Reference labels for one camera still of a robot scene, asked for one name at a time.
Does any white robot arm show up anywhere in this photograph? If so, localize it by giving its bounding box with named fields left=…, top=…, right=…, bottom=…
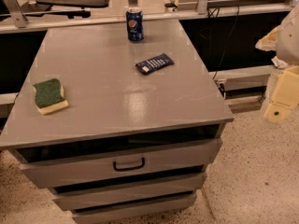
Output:
left=263, top=4, right=299, bottom=123

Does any grey drawer cabinet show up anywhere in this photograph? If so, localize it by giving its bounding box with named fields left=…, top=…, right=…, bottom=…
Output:
left=0, top=21, right=233, bottom=224

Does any blue pepsi can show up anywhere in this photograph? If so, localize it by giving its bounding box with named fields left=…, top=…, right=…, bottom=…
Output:
left=126, top=7, right=144, bottom=42

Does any black office chair base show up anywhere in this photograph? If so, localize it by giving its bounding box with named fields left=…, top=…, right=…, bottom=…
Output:
left=19, top=0, right=119, bottom=20

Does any green yellow sponge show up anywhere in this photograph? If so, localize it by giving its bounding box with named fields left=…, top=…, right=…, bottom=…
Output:
left=33, top=78, right=69, bottom=115

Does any black drawer handle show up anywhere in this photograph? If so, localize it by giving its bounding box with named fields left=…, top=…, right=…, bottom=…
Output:
left=113, top=157, right=146, bottom=172

